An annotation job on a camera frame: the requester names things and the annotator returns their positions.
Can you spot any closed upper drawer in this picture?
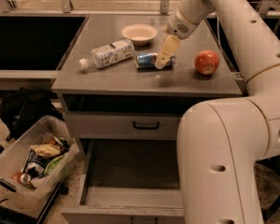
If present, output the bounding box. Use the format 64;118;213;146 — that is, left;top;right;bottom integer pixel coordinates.
63;111;178;140

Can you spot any open middle drawer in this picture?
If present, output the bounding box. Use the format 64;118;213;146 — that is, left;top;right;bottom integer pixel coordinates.
62;140;184;224

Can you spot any grey drawer cabinet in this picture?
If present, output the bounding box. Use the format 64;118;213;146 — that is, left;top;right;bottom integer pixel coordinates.
50;14;244;224

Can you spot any black backpack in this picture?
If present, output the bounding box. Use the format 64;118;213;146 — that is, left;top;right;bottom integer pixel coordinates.
0;88;63;141

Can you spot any blue silver redbull can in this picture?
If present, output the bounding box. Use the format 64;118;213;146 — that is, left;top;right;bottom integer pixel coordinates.
136;53;175;69

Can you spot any yellow chip bag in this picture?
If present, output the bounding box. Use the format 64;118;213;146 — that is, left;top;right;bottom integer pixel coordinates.
31;144;62;158

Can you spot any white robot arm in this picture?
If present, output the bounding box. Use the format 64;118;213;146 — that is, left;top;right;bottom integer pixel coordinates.
156;0;280;224

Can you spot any white paper bowl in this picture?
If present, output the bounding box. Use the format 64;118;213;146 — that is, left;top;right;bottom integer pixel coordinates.
121;23;158;46

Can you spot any red apple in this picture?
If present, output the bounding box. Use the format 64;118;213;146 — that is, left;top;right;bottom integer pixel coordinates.
194;49;219;76

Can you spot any green snack bag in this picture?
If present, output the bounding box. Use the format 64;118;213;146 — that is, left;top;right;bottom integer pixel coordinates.
44;155;63;175

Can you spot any black office chair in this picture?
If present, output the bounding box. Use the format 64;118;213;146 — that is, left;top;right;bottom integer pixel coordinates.
258;155;280;221

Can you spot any clear plastic water bottle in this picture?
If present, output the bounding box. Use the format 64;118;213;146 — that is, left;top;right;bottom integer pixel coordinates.
79;39;134;70

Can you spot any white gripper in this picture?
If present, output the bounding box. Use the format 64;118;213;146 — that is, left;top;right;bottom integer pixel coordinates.
155;7;197;69

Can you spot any red soda can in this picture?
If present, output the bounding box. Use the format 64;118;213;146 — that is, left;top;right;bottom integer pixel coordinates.
11;172;32;187

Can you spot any clear plastic bin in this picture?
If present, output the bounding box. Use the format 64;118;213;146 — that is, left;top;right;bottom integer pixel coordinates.
0;116;81;224

